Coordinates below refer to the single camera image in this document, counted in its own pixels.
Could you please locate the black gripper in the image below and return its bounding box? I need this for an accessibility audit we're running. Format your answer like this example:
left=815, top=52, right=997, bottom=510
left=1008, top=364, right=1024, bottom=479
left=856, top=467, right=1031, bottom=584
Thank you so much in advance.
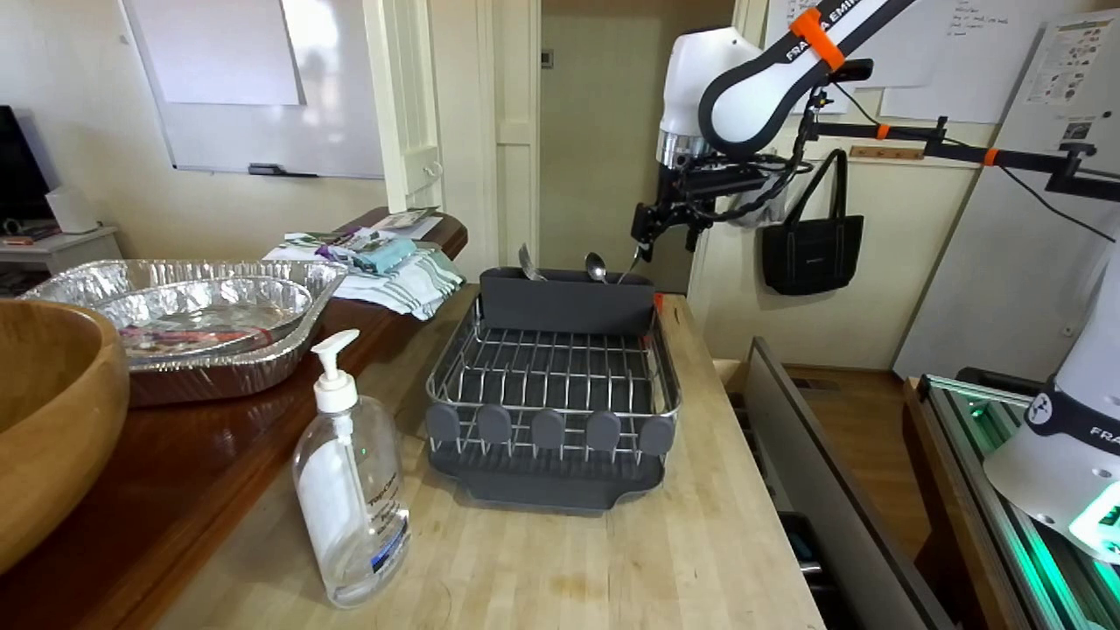
left=627, top=157, right=767, bottom=254

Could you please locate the dark grey utensil holder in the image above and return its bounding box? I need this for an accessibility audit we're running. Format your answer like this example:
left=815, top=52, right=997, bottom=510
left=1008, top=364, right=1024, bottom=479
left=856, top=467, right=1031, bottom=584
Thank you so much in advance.
left=478, top=267, right=667, bottom=344

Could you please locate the black tote bag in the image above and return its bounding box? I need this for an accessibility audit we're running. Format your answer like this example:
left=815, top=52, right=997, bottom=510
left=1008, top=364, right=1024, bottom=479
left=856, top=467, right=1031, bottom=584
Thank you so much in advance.
left=761, top=146, right=868, bottom=296

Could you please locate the green striped dish towel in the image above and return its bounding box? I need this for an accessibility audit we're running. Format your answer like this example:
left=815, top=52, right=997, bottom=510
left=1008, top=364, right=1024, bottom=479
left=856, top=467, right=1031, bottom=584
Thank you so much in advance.
left=264, top=239, right=468, bottom=324

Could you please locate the teal flat package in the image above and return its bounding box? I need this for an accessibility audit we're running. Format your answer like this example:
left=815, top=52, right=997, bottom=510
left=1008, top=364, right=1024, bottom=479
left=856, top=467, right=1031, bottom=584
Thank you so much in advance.
left=312, top=230, right=424, bottom=280

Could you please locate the open kitchen drawer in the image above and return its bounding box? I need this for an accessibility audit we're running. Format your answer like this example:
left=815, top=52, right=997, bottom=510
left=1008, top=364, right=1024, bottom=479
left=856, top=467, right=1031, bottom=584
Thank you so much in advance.
left=727, top=337, right=964, bottom=630

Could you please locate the white poster board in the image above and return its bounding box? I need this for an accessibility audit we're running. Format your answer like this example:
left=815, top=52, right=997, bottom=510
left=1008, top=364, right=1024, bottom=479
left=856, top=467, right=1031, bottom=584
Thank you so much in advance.
left=891, top=12, right=1120, bottom=385

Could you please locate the black bar with orange clamps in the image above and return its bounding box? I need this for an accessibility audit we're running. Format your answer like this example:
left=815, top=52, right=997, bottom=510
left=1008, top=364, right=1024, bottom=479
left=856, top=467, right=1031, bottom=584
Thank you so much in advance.
left=803, top=117, right=1120, bottom=204

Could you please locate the black whiteboard marker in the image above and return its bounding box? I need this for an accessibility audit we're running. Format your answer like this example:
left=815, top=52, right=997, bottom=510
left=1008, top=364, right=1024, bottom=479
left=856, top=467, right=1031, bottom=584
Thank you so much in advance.
left=247, top=162, right=324, bottom=183

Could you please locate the clear hand sanitizer bottle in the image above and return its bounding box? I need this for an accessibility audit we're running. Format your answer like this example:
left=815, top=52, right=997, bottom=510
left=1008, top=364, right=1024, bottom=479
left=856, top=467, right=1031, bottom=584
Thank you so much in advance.
left=291, top=324, right=416, bottom=611

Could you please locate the aluminium foil tray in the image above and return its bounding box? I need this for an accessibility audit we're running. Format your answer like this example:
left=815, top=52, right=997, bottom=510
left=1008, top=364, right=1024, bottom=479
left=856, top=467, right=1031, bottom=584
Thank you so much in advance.
left=17, top=254, right=353, bottom=411

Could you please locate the dark brown wooden side counter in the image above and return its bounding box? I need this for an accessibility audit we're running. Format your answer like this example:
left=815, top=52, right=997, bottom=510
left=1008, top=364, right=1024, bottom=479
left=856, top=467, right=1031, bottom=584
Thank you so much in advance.
left=0, top=206, right=474, bottom=630

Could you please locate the large wooden bowl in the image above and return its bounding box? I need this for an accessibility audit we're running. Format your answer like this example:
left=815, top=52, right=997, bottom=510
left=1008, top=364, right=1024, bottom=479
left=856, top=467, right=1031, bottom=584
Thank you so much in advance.
left=0, top=296, right=135, bottom=579

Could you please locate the black computer screen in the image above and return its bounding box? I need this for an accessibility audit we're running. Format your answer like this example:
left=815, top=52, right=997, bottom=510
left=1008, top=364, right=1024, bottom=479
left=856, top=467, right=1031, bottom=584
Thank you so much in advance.
left=0, top=103, right=55, bottom=230

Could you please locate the grey wire dish rack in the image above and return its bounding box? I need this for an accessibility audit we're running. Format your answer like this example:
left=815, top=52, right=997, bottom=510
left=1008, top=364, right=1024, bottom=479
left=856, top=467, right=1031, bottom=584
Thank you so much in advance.
left=422, top=267, right=684, bottom=517

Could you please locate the black camera on bar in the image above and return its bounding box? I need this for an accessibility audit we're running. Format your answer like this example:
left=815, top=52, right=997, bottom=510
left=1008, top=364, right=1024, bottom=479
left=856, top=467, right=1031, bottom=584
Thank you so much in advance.
left=830, top=56, right=879, bottom=87

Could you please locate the white wall whiteboard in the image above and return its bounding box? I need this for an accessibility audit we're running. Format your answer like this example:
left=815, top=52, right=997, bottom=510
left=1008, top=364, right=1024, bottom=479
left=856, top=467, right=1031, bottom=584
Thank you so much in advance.
left=117, top=0, right=390, bottom=183

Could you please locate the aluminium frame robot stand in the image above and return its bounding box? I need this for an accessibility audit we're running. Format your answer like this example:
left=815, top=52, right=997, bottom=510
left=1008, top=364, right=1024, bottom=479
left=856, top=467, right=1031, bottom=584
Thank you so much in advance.
left=921, top=372, right=1120, bottom=630

